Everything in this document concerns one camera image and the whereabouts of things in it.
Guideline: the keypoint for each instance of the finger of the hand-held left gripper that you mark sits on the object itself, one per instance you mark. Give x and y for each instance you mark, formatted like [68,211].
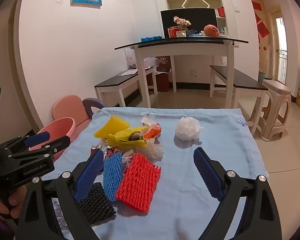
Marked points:
[57,145]
[37,138]

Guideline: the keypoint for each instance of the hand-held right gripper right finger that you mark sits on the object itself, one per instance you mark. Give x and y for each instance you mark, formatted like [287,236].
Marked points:
[210,177]

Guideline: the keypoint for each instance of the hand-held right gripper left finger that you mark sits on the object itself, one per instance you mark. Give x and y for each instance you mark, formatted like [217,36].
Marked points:
[90,175]

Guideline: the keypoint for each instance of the pink plastic bucket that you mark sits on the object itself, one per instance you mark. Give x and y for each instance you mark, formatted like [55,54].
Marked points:
[57,130]

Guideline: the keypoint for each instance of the red candy wrapper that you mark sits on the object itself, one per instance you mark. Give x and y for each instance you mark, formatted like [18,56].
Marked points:
[112,152]

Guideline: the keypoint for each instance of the person's left hand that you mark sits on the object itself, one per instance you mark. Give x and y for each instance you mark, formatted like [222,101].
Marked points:
[15,202]

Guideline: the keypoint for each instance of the blue foam net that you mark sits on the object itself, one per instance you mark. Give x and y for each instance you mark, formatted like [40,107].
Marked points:
[112,177]

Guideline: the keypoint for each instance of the silver foil wrapper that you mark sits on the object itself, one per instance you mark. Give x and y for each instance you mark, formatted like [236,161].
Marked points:
[100,146]

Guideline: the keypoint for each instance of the black foam net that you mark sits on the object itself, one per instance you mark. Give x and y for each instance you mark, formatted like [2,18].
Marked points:
[97,205]

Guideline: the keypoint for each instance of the pink and purple child chair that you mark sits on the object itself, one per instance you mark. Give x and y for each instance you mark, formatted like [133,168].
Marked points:
[67,107]

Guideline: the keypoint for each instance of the light blue tablecloth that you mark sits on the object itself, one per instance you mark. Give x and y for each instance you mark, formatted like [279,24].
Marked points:
[210,130]

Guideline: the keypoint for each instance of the red foam net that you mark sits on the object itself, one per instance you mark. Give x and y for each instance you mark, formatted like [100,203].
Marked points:
[140,182]

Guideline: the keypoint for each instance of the yellow foam net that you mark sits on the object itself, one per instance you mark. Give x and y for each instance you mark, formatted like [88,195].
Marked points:
[112,127]

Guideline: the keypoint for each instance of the white crumpled plastic bag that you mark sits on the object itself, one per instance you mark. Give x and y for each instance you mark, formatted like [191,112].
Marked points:
[187,128]

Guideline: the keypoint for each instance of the yellow fruit peel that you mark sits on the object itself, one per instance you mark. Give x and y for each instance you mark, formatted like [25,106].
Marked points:
[137,143]

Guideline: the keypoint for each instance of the clear crumpled plastic wrap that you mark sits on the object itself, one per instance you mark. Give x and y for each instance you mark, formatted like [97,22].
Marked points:
[155,151]

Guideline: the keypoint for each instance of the orange and white snack wrapper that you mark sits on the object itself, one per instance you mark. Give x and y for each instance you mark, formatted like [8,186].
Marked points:
[152,131]

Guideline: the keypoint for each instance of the white bench with papers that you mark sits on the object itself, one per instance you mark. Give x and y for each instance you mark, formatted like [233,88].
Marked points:
[115,81]

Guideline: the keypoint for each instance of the white paper sheet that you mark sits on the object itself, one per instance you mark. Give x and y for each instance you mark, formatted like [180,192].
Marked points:
[127,73]

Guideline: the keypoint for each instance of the white bench dark seat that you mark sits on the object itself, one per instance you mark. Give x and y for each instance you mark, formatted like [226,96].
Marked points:
[242,80]

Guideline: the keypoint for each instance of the clear bag with dark contents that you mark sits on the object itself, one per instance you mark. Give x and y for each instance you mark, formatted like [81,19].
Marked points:
[130,60]

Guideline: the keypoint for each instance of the beige plastic stool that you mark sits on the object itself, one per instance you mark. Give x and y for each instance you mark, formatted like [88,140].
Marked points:
[277,87]

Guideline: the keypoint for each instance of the dark red carton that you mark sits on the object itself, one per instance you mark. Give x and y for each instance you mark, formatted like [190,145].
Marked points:
[163,65]

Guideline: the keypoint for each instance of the white dining table glass top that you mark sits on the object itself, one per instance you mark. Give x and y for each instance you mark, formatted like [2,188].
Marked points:
[182,50]

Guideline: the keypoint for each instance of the blue shopping bag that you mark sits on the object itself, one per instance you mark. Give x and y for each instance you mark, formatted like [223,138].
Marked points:
[150,38]

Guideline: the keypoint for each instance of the yellow lidded container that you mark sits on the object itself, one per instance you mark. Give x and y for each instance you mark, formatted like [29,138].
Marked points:
[182,33]

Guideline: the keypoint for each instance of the red round fruit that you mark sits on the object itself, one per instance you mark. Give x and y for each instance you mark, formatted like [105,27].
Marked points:
[211,30]

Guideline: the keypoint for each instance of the red paper decoration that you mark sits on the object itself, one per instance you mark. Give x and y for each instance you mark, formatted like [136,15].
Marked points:
[263,30]

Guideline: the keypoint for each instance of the flower bouquet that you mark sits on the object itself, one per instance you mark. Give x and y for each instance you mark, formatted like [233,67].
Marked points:
[182,22]

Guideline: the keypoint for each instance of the black monitor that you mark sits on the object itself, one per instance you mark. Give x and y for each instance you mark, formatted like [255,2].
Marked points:
[197,17]

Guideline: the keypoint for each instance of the small red box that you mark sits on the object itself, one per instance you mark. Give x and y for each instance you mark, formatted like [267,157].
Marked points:
[221,12]

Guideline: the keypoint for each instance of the wall socket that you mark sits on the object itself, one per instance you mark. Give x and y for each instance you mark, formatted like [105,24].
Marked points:
[194,73]

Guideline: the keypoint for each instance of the white wall shelf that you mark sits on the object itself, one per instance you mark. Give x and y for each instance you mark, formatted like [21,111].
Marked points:
[193,1]

